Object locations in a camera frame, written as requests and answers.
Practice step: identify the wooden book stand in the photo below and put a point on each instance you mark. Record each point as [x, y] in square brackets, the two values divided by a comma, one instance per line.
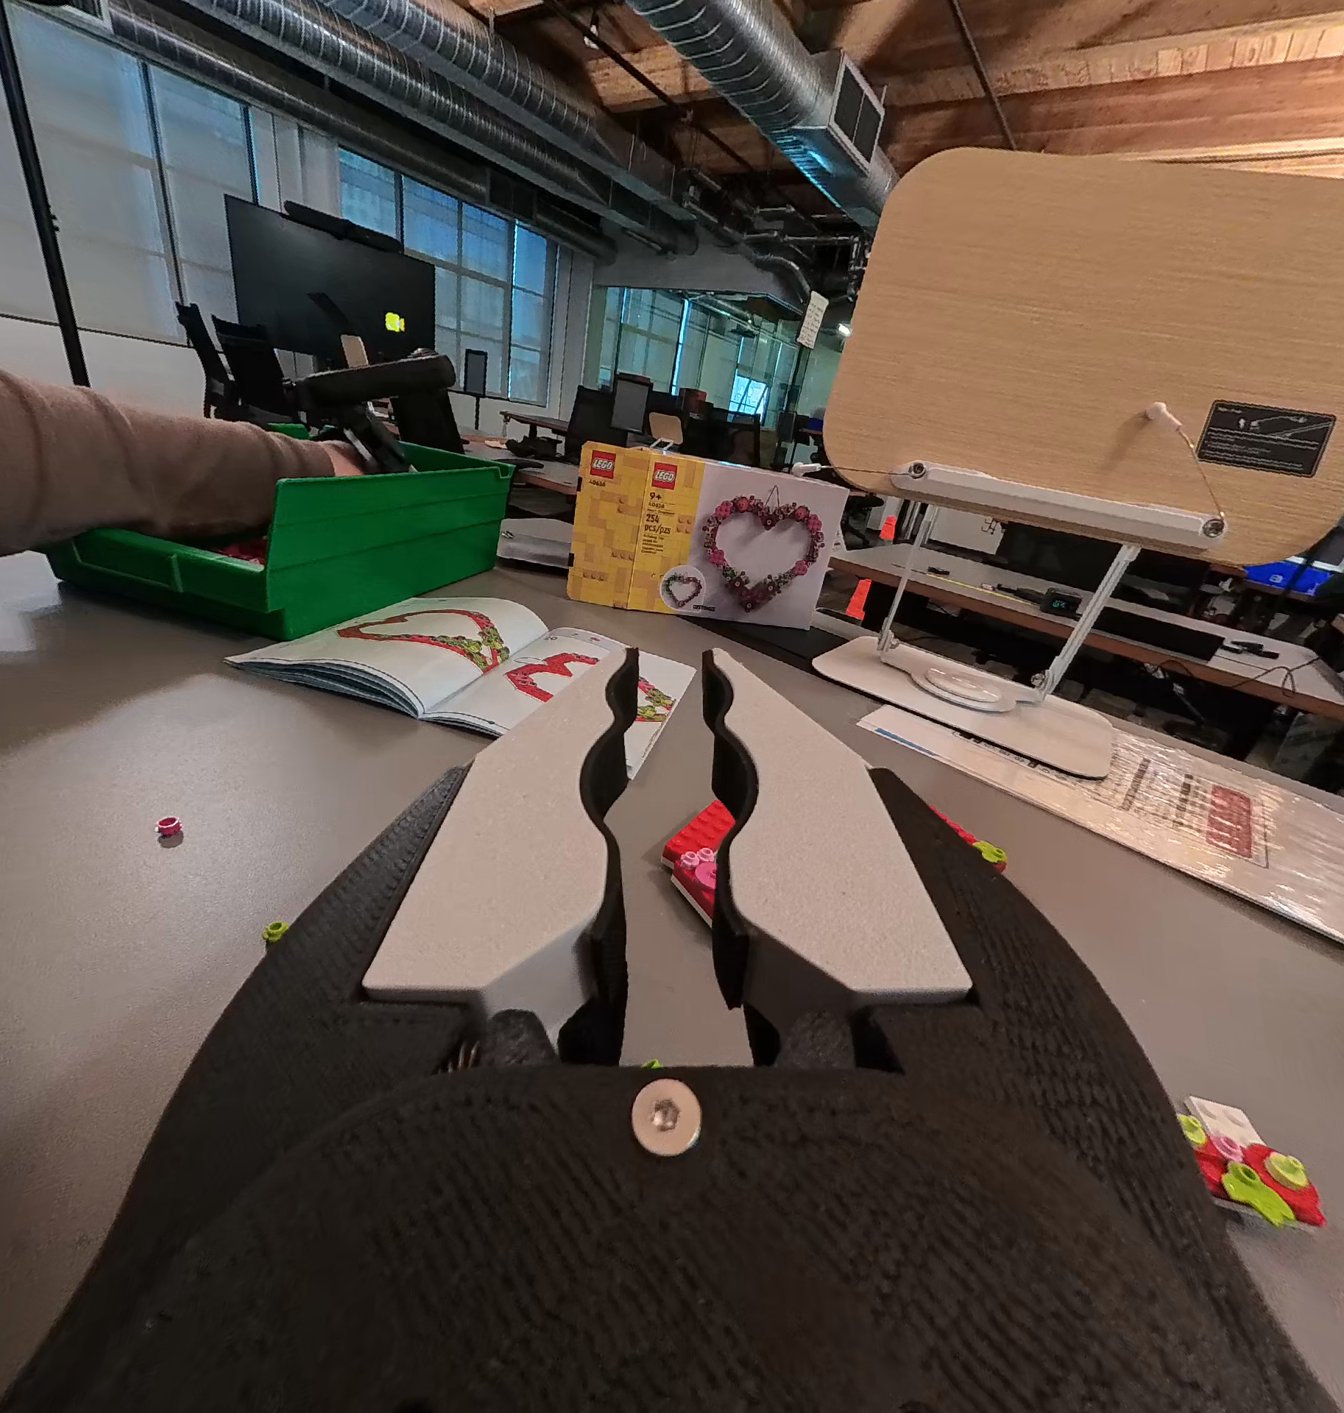
[1048, 332]

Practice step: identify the hanging paper sign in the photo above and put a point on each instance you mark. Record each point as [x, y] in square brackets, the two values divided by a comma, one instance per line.
[816, 318]

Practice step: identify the black office chair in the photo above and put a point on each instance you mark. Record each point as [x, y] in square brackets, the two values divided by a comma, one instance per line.
[255, 376]
[203, 365]

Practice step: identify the clear plastic sheet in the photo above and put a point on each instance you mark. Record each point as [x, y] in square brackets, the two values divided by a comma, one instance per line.
[1203, 817]

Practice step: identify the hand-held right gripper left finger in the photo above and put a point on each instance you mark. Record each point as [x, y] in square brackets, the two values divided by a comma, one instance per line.
[496, 873]

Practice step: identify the person's left hand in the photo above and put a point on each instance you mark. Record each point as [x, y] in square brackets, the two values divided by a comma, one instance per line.
[348, 458]

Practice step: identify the lego set box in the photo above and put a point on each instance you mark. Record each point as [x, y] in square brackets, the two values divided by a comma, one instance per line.
[628, 530]

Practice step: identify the red lego heart assembly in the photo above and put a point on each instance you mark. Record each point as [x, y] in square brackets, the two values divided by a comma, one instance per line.
[695, 840]

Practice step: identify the person's left forearm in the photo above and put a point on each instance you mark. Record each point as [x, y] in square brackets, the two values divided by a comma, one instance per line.
[109, 464]

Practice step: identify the blue storage bin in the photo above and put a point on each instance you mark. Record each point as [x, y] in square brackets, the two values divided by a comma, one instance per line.
[1296, 579]

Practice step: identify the background wooden desk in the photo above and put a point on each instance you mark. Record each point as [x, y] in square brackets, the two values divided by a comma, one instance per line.
[1170, 652]

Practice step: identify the grey plastic bag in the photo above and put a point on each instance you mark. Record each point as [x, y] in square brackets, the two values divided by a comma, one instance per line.
[534, 543]

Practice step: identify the large black monitor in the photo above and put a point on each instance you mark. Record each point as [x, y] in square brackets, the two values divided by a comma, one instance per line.
[308, 277]

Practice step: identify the open instruction booklet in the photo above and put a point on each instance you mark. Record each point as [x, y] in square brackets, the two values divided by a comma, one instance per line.
[430, 652]

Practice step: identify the small lego flower assembly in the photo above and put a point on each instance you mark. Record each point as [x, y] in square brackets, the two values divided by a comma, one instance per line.
[1258, 1182]

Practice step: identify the black vertical pole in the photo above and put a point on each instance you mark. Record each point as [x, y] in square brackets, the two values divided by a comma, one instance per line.
[32, 188]

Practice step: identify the green plastic bin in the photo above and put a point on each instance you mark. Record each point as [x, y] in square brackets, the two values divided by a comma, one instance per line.
[408, 530]

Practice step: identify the metal air duct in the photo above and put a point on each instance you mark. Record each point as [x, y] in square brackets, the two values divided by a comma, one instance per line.
[408, 78]
[761, 78]

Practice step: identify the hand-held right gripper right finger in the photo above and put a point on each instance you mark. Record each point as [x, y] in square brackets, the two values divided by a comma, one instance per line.
[838, 884]

